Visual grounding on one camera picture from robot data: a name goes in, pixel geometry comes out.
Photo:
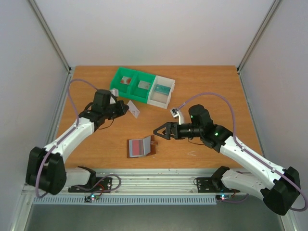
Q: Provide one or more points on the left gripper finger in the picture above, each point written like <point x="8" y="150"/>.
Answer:
<point x="118" y="113"/>
<point x="123" y="106"/>

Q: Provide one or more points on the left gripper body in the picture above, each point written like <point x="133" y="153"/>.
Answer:
<point x="110" y="113"/>

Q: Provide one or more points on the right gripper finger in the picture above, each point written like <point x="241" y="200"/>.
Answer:
<point x="161" y="128"/>
<point x="162" y="134"/>

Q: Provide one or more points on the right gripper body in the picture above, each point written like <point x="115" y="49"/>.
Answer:
<point x="173" y="131"/>

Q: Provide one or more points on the white floral card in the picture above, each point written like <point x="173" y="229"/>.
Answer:
<point x="133" y="109"/>

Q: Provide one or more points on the brown leather card holder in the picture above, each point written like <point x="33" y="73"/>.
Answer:
<point x="149" y="146"/>

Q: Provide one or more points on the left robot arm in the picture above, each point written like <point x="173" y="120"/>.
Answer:
<point x="46" y="166"/>

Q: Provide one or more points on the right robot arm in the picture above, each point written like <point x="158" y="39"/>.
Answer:
<point x="276" y="186"/>

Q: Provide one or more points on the red patterned card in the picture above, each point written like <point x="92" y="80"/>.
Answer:
<point x="125" y="80"/>

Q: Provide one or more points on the white vip card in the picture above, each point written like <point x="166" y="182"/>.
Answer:
<point x="144" y="85"/>

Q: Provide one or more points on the teal vip card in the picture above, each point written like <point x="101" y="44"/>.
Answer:
<point x="162" y="89"/>

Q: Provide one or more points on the left green bin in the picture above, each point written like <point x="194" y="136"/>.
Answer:
<point x="125" y="91"/>

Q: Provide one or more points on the green bin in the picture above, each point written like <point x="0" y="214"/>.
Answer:
<point x="125" y="91"/>
<point x="139" y="94"/>

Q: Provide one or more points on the white bin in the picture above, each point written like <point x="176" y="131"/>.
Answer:
<point x="158" y="99"/>

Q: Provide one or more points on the middle green bin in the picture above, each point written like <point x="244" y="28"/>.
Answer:
<point x="139" y="94"/>

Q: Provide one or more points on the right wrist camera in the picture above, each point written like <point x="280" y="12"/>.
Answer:
<point x="176" y="113"/>

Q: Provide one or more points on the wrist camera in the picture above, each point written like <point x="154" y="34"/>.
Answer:
<point x="115" y="92"/>
<point x="176" y="113"/>

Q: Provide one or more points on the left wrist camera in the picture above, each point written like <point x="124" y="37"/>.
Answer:
<point x="115" y="92"/>

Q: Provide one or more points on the aluminium rail frame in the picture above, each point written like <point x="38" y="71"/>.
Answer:
<point x="137" y="181"/>

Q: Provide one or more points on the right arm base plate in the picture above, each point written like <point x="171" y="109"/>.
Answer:
<point x="208" y="185"/>

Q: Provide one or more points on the grey slotted cable duct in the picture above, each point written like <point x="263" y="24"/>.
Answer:
<point x="127" y="200"/>

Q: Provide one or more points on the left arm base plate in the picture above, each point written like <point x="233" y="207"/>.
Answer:
<point x="105" y="184"/>

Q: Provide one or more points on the left frame post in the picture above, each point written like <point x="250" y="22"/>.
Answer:
<point x="41" y="19"/>

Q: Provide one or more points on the frame post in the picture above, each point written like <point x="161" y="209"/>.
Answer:
<point x="41" y="19"/>
<point x="259" y="33"/>

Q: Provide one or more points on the right frame post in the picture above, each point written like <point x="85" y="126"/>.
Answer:
<point x="259" y="33"/>

